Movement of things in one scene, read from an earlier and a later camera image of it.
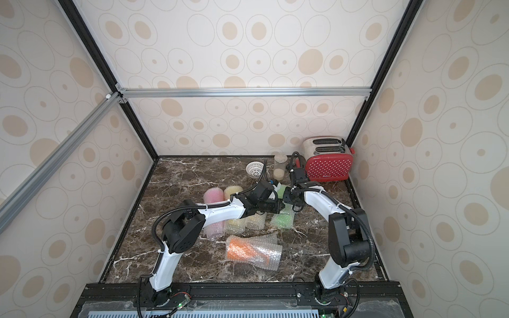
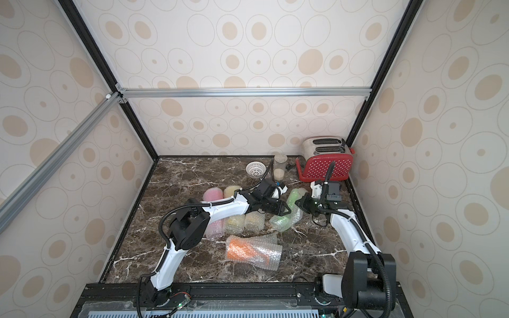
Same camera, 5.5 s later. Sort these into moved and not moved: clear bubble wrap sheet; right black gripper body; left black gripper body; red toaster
Moved: right black gripper body
Not moved: left black gripper body; red toaster; clear bubble wrap sheet
